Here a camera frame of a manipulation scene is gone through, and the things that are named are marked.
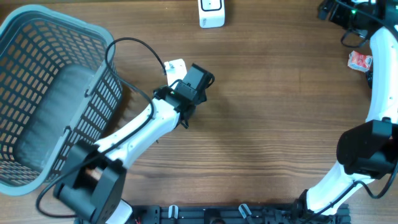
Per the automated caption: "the grey plastic mesh basket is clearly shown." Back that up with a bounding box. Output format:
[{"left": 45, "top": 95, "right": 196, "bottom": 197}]
[{"left": 1, "top": 5, "right": 123, "bottom": 196}]

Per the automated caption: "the red snack packet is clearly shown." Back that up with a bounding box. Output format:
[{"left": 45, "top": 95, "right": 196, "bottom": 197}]
[{"left": 348, "top": 51, "right": 373, "bottom": 72}]

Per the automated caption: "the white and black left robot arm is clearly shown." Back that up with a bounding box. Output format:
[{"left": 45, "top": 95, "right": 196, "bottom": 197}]
[{"left": 53, "top": 62, "right": 215, "bottom": 223}]

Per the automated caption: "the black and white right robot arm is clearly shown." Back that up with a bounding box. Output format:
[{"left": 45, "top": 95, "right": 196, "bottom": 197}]
[{"left": 292, "top": 0, "right": 397, "bottom": 223}]

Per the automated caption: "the white barcode scanner box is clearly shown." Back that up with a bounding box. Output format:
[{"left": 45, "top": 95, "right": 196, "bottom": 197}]
[{"left": 198, "top": 0, "right": 226, "bottom": 29}]

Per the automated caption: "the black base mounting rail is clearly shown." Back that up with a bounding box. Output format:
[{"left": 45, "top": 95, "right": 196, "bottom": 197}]
[{"left": 74, "top": 202, "right": 352, "bottom": 224}]

